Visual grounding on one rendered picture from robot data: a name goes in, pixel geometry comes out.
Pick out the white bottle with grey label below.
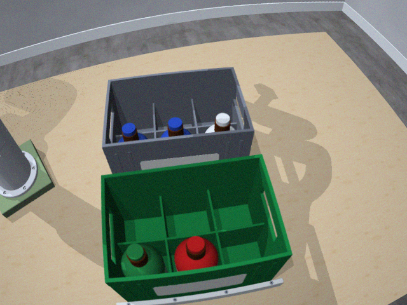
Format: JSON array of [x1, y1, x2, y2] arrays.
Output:
[[206, 113, 235, 133]]

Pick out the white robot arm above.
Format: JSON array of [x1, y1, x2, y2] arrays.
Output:
[[0, 118, 38, 198]]

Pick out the dark grey crate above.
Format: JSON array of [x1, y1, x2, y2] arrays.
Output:
[[102, 67, 254, 174]]

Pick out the blue bottle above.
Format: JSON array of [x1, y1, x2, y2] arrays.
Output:
[[119, 123, 148, 142], [161, 118, 191, 138]]

